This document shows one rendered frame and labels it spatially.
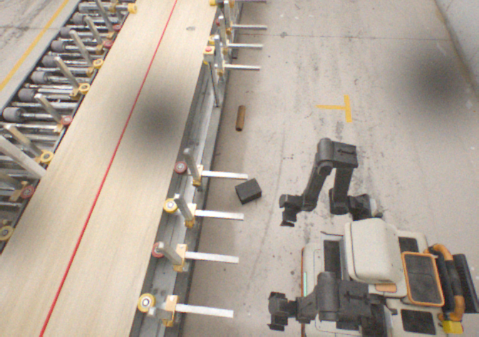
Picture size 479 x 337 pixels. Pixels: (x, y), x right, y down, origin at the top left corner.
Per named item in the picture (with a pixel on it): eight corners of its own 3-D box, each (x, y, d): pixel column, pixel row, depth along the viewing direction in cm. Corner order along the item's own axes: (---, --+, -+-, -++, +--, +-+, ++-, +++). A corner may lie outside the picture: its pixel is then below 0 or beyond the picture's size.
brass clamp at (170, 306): (180, 297, 149) (178, 296, 144) (174, 327, 142) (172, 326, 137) (169, 296, 149) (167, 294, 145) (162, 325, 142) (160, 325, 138)
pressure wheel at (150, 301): (147, 315, 143) (139, 315, 133) (142, 300, 147) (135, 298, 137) (162, 308, 144) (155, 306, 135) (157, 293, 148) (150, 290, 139)
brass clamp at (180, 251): (189, 246, 159) (187, 244, 155) (184, 272, 152) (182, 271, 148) (178, 246, 160) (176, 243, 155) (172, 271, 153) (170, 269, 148)
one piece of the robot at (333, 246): (346, 243, 148) (359, 230, 130) (351, 302, 134) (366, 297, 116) (315, 240, 150) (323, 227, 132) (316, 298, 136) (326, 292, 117)
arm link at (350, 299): (380, 323, 65) (373, 276, 70) (318, 316, 68) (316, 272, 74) (358, 331, 101) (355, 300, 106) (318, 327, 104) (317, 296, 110)
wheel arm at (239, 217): (244, 216, 170) (244, 214, 166) (243, 221, 168) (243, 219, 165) (173, 209, 174) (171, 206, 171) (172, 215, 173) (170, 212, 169)
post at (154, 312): (182, 314, 158) (156, 307, 117) (180, 321, 156) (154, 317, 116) (175, 313, 159) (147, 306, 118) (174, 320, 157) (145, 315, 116)
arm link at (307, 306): (344, 321, 68) (340, 272, 74) (319, 318, 68) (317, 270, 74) (312, 327, 104) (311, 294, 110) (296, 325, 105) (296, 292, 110)
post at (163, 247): (188, 264, 165) (166, 241, 124) (187, 271, 163) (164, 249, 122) (182, 263, 165) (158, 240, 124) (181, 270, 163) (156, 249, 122)
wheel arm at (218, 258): (239, 258, 154) (238, 256, 151) (238, 265, 153) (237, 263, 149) (161, 250, 159) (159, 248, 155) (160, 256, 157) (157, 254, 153)
